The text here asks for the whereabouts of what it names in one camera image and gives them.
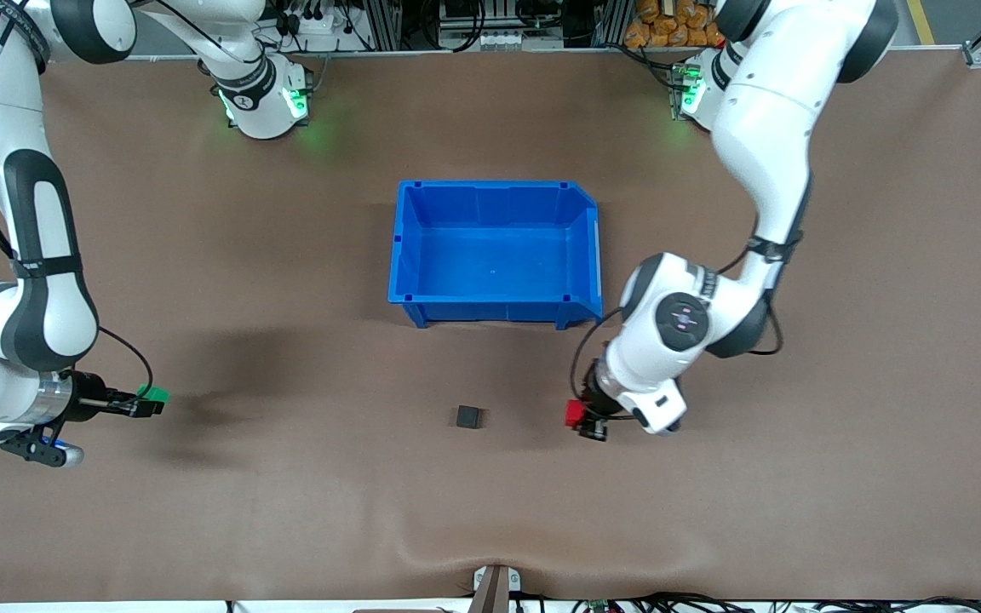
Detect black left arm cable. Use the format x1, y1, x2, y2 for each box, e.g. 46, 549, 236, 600
570, 238, 785, 421

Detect orange snack bags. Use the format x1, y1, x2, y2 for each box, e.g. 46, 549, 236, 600
623, 0, 723, 49

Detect black cables below table edge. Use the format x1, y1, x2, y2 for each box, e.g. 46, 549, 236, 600
514, 591, 981, 613

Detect metal table clamp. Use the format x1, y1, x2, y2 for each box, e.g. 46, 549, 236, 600
471, 564, 523, 613

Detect white power strip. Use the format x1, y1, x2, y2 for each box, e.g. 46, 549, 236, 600
272, 7, 348, 37

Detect brown table mat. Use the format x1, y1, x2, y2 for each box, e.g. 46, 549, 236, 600
0, 47, 981, 603

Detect blue plastic storage bin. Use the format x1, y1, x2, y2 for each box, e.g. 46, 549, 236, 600
387, 180, 605, 330

